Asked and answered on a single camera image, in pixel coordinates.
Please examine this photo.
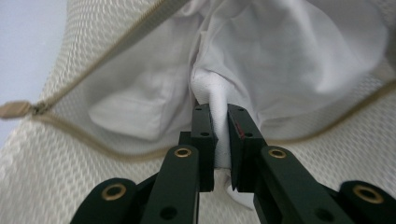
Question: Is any white table mat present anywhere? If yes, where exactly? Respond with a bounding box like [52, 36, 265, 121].
[0, 0, 69, 147]

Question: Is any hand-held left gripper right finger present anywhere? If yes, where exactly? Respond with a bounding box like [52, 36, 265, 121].
[227, 104, 355, 224]

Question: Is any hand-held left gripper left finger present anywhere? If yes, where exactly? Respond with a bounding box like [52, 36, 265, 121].
[139, 104, 219, 224]

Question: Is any white shirt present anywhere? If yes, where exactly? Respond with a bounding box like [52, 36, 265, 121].
[86, 0, 390, 210]

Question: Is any cream mesh laundry bag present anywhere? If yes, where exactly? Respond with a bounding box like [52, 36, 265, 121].
[0, 0, 396, 224]

